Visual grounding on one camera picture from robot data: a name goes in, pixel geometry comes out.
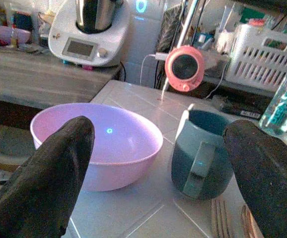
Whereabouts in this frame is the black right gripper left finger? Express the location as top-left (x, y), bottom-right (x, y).
top-left (0, 115), bottom-right (95, 238)

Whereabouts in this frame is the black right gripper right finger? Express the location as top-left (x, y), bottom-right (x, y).
top-left (222, 119), bottom-right (287, 238)

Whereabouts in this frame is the wooden fork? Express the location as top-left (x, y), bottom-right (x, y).
top-left (210, 198), bottom-right (231, 238)

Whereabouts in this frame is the teal ceramic mug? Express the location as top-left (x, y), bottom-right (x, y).
top-left (171, 109), bottom-right (234, 200)

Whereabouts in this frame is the clear printed plastic bottle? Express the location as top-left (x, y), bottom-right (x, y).
top-left (258, 69), bottom-right (287, 136)

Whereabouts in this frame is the large pink plastic bowl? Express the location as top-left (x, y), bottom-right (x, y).
top-left (30, 103), bottom-right (164, 192)

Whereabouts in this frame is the white tiled table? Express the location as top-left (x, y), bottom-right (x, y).
top-left (59, 79), bottom-right (287, 238)

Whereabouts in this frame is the grey wooden counter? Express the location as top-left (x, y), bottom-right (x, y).
top-left (0, 46), bottom-right (122, 110)

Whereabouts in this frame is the white plastic basket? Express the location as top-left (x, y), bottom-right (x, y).
top-left (224, 23), bottom-right (287, 92)

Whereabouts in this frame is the pink round fan heater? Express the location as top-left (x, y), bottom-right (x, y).
top-left (164, 46), bottom-right (205, 92)

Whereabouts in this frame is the small pink bowl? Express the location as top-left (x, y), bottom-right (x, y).
top-left (0, 24), bottom-right (32, 45)

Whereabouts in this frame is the white kitchen cooking machine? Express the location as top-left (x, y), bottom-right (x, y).
top-left (48, 0), bottom-right (131, 68)

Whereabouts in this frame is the white appliance with blue light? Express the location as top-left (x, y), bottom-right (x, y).
top-left (122, 0), bottom-right (168, 88)

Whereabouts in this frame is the silver metal pole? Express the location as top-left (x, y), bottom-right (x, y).
top-left (175, 0), bottom-right (200, 50)

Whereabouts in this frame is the white charging cable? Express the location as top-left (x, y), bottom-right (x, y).
top-left (139, 53), bottom-right (168, 86)

